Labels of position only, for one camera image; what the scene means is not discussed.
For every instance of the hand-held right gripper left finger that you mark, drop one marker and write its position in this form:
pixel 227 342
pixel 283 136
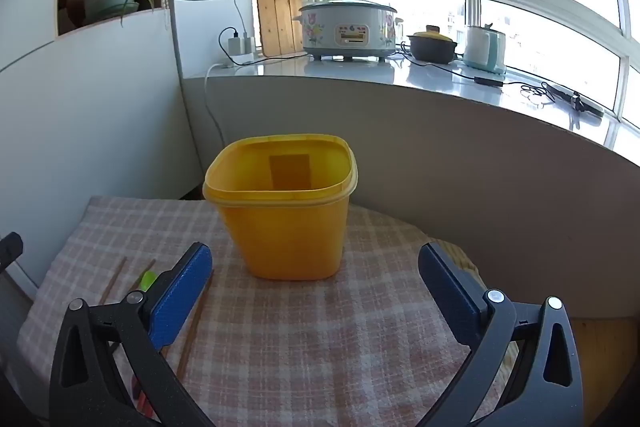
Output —
pixel 182 294

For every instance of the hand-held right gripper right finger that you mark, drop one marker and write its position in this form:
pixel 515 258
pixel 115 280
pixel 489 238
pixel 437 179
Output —
pixel 450 294

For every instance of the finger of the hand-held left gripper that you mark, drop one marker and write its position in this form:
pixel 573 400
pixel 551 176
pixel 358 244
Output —
pixel 10 252

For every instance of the wooden chopstick with red end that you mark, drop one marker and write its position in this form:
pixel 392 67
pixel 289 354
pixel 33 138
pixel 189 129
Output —
pixel 196 327
pixel 140 399

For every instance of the green plastic spoon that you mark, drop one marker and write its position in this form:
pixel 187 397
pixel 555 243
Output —
pixel 149 281

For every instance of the brown wooden chopstick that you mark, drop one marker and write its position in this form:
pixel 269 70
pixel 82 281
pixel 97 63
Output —
pixel 145 271
pixel 113 279

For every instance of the yellow plastic container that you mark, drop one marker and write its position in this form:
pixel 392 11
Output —
pixel 280 237

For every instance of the pink checked cloth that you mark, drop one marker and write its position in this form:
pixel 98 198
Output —
pixel 310 332

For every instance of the black handheld device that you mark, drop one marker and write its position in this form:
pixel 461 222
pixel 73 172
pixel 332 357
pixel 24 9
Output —
pixel 575 99

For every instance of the white windowsill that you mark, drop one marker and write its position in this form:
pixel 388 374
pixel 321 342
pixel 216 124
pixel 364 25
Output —
pixel 350 74

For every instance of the white power strip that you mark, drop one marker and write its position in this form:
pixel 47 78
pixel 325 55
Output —
pixel 240 59

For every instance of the dark casserole pot yellow lid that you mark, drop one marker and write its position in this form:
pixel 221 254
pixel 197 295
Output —
pixel 432 49

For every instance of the white electric kettle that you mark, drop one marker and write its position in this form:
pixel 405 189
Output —
pixel 480 49

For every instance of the white phone charger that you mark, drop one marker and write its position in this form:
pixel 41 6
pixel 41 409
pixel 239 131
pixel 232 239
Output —
pixel 247 43
pixel 234 46

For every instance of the white floral electric cooker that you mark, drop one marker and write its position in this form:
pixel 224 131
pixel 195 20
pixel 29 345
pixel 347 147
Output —
pixel 345 29

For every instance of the wooden board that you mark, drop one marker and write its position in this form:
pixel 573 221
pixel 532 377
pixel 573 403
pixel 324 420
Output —
pixel 275 2

